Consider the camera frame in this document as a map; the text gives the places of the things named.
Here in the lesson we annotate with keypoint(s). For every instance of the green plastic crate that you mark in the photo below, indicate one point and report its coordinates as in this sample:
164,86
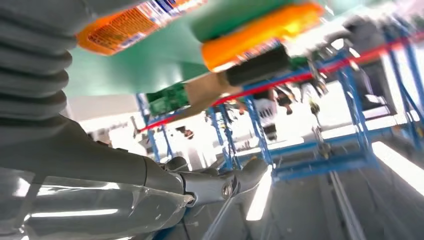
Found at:
167,99

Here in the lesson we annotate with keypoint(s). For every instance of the blue metal rack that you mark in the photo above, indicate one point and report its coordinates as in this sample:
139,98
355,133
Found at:
354,109

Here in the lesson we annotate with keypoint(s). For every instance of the black zipper case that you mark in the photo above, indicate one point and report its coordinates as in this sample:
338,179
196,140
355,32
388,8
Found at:
258,66

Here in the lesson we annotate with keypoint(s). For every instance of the person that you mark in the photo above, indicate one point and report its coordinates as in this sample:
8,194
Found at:
266,112

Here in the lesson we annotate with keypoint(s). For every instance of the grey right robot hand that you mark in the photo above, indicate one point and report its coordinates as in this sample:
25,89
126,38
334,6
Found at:
82,185

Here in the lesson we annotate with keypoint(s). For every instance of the brown cardboard box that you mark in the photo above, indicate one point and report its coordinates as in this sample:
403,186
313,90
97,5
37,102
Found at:
212,89

